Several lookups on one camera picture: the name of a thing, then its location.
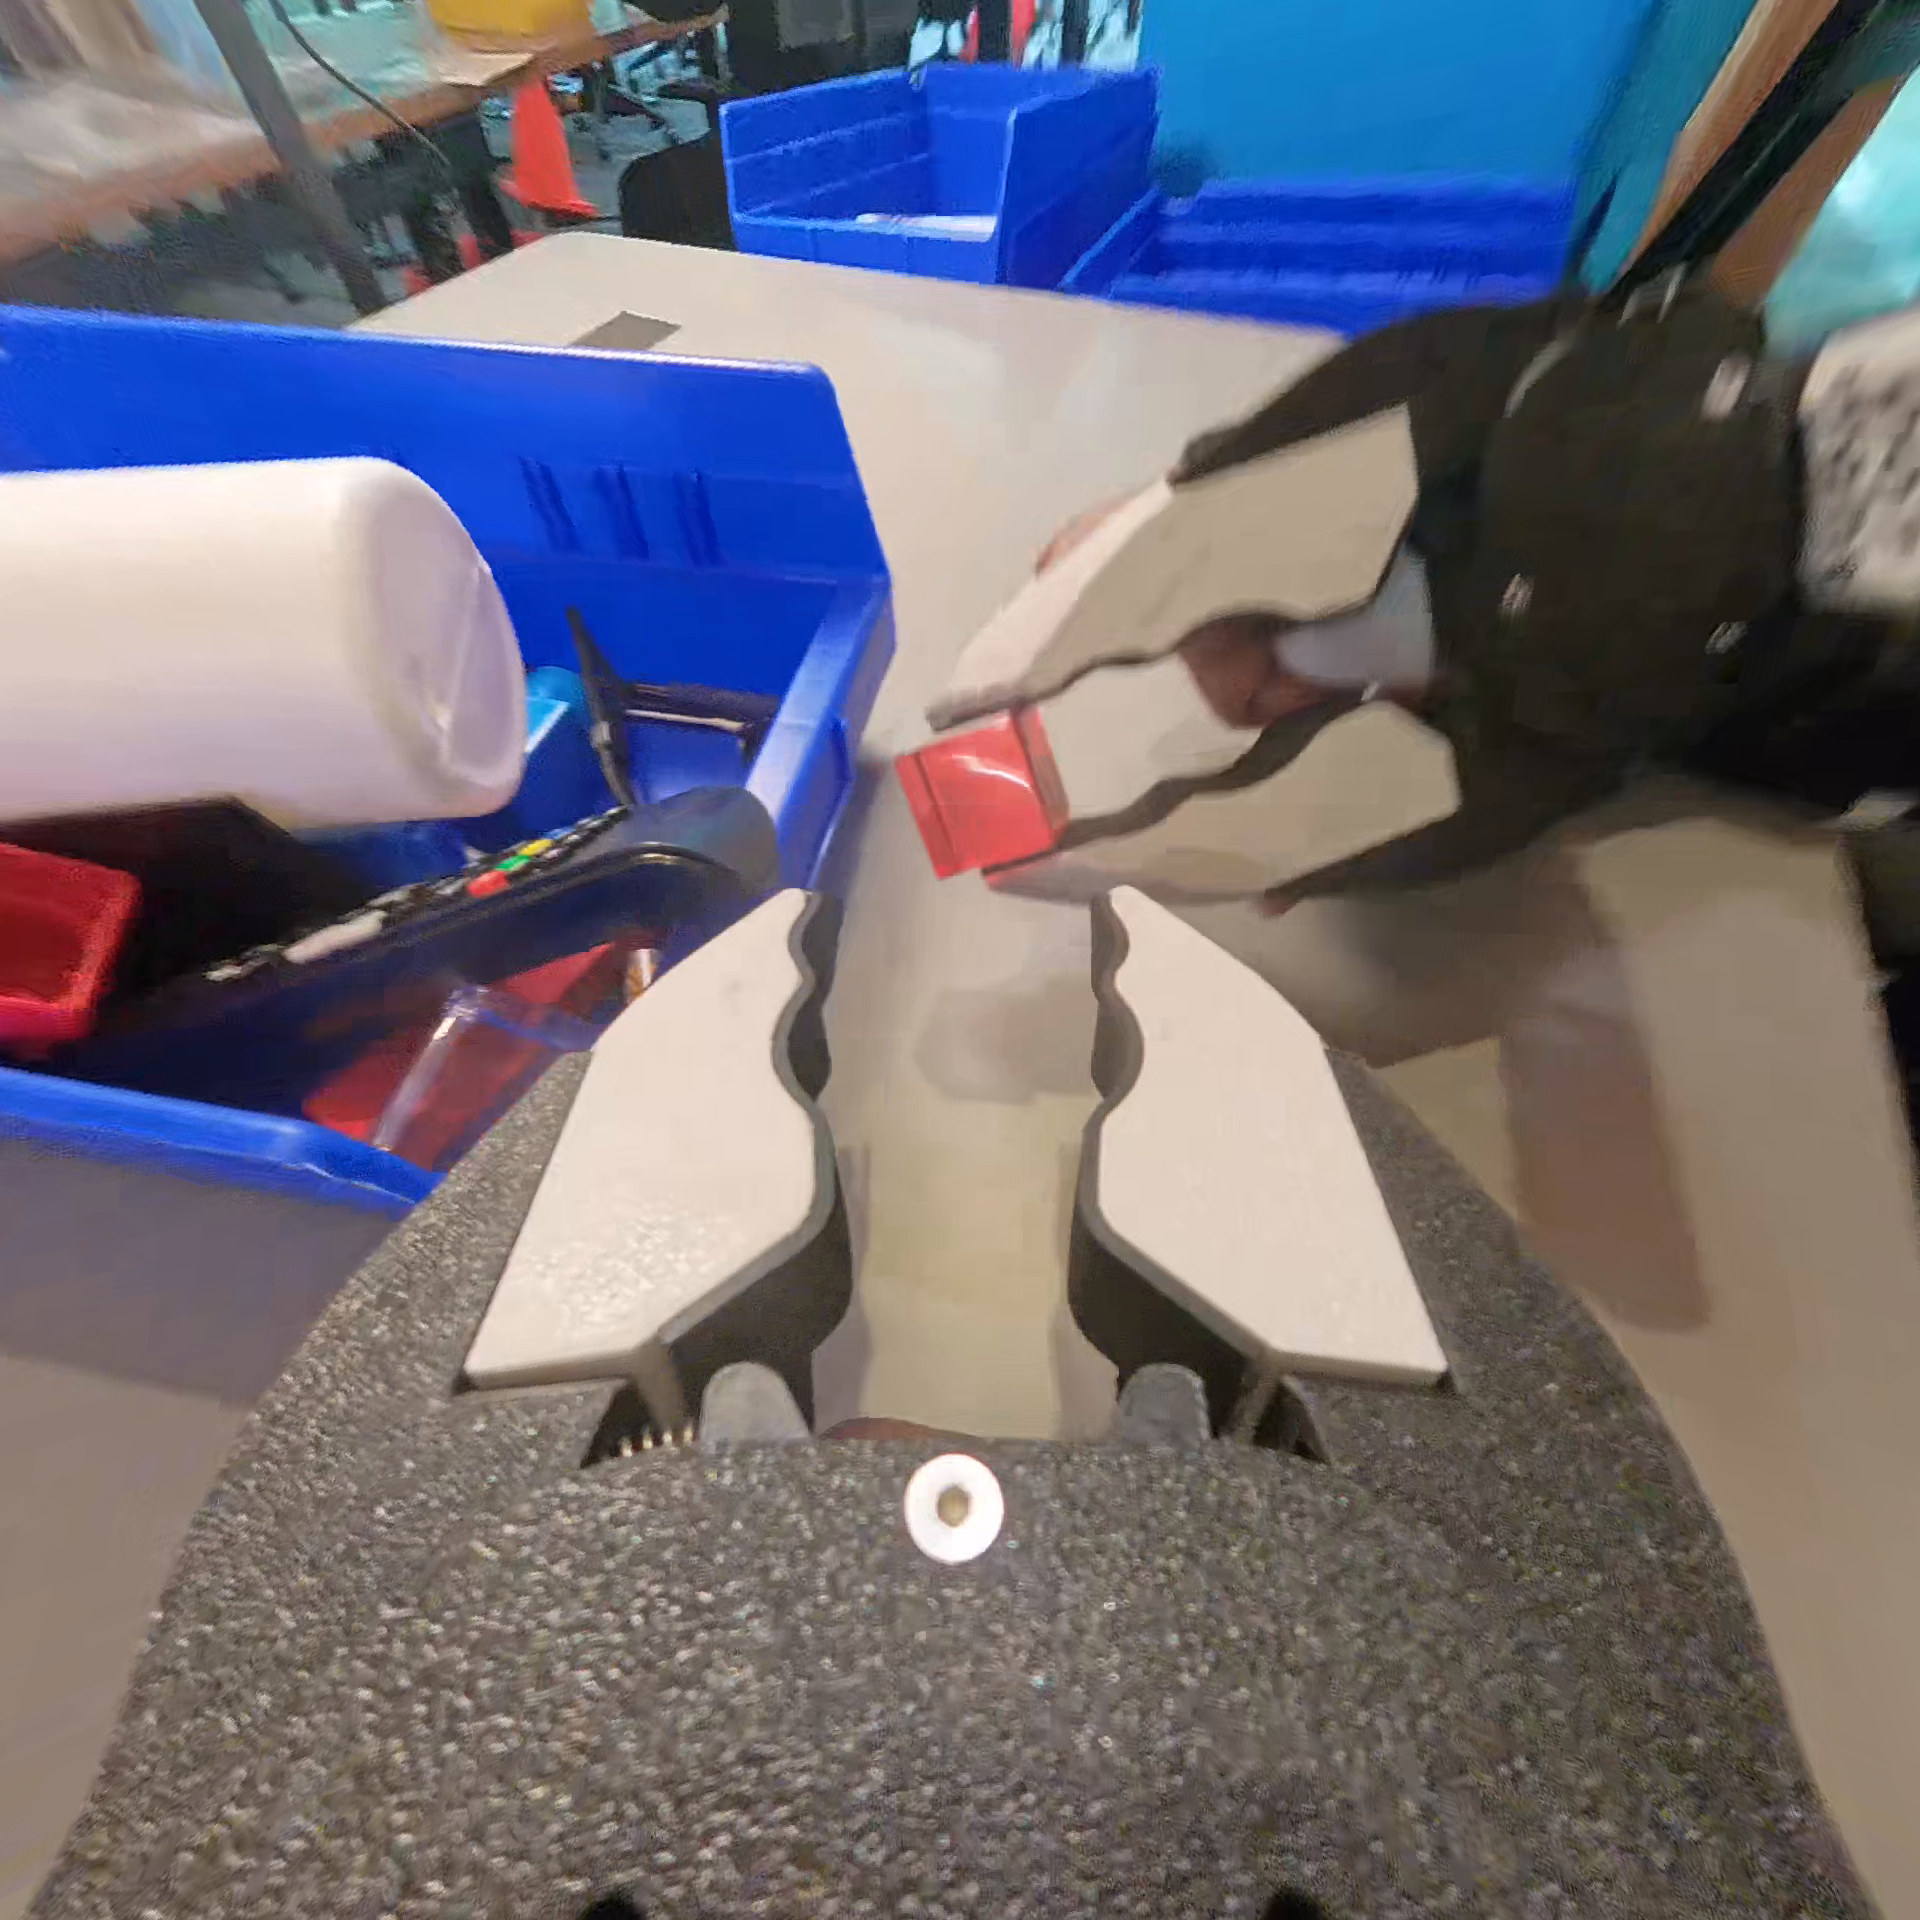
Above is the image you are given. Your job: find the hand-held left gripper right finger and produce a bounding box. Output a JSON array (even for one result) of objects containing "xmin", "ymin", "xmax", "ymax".
[{"xmin": 1069, "ymin": 885, "xmax": 1454, "ymax": 1438}]

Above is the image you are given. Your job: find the white plastic cup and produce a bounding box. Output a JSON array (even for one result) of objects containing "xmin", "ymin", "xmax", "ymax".
[{"xmin": 0, "ymin": 456, "xmax": 529, "ymax": 830}]

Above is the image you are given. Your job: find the red plastic piece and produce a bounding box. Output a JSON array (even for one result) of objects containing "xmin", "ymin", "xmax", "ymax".
[{"xmin": 300, "ymin": 944, "xmax": 663, "ymax": 1174}]

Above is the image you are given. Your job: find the red toy building block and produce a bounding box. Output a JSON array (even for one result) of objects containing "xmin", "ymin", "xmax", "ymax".
[{"xmin": 0, "ymin": 841, "xmax": 147, "ymax": 1053}]

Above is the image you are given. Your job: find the red translucent cube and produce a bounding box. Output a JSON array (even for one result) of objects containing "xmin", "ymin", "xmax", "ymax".
[{"xmin": 895, "ymin": 706, "xmax": 1069, "ymax": 879}]

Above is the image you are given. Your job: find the person's right hand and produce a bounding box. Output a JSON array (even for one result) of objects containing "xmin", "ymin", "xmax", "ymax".
[{"xmin": 1033, "ymin": 502, "xmax": 1326, "ymax": 733}]

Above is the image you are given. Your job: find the wooden work table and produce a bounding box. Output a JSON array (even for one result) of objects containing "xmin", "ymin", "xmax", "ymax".
[{"xmin": 0, "ymin": 13, "xmax": 722, "ymax": 260}]

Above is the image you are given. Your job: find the wooden post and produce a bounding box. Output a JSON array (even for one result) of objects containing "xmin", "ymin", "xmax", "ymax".
[{"xmin": 1637, "ymin": 0, "xmax": 1907, "ymax": 301}]

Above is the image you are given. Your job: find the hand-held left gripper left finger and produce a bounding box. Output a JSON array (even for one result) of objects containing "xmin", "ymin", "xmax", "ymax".
[{"xmin": 460, "ymin": 885, "xmax": 854, "ymax": 1438}]

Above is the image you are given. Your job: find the black remote control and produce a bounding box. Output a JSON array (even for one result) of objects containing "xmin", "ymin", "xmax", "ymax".
[{"xmin": 83, "ymin": 785, "xmax": 782, "ymax": 1053}]

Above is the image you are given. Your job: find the yellow plastic bin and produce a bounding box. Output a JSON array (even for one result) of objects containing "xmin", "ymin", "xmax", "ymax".
[{"xmin": 425, "ymin": 0, "xmax": 594, "ymax": 47}]

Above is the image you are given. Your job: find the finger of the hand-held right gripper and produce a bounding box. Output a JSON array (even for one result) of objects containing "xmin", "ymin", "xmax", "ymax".
[
  {"xmin": 985, "ymin": 695, "xmax": 1465, "ymax": 908},
  {"xmin": 930, "ymin": 406, "xmax": 1421, "ymax": 733}
]

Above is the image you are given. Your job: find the clear acrylic prism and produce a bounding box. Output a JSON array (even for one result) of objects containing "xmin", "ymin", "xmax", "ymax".
[{"xmin": 364, "ymin": 982, "xmax": 605, "ymax": 1161}]

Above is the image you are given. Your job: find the orange traffic cone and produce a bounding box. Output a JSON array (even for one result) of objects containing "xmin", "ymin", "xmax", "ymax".
[{"xmin": 494, "ymin": 72, "xmax": 599, "ymax": 224}]

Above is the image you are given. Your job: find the black pole stand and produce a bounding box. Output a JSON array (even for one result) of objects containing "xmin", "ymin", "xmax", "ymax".
[{"xmin": 198, "ymin": 0, "xmax": 390, "ymax": 317}]

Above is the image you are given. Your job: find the blue corrugated plastic tote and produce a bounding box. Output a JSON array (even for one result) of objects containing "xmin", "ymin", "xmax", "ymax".
[{"xmin": 1137, "ymin": 0, "xmax": 1726, "ymax": 289}]

